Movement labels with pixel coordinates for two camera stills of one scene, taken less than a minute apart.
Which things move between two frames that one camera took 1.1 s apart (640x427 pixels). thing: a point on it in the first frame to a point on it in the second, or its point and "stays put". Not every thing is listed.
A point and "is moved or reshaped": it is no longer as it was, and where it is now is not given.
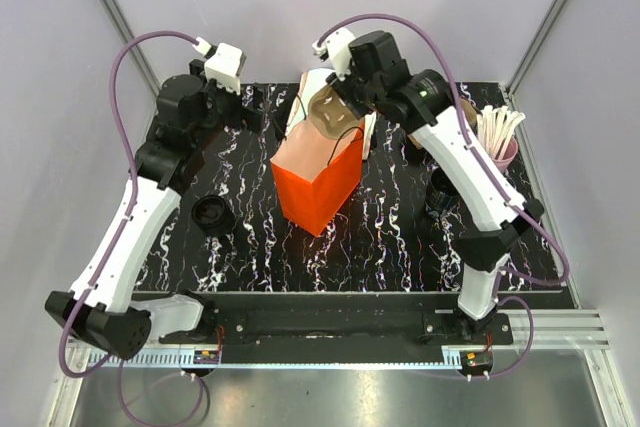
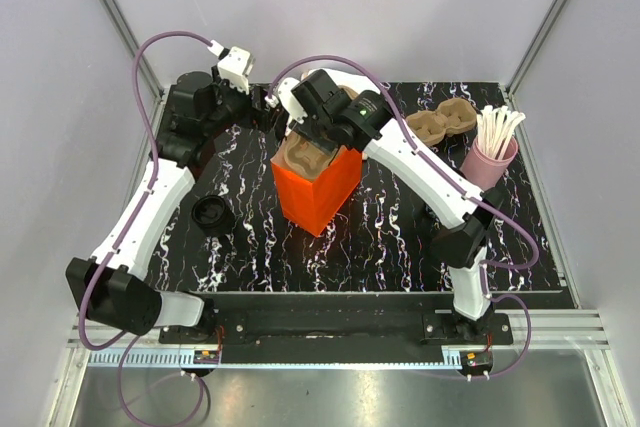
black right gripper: [342, 89] to [302, 127]
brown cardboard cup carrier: [331, 114] is moved or reshaped
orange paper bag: [316, 175] stays put
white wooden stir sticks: [496, 125] stays put
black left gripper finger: [254, 110] stays put
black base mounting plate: [336, 327] stays put
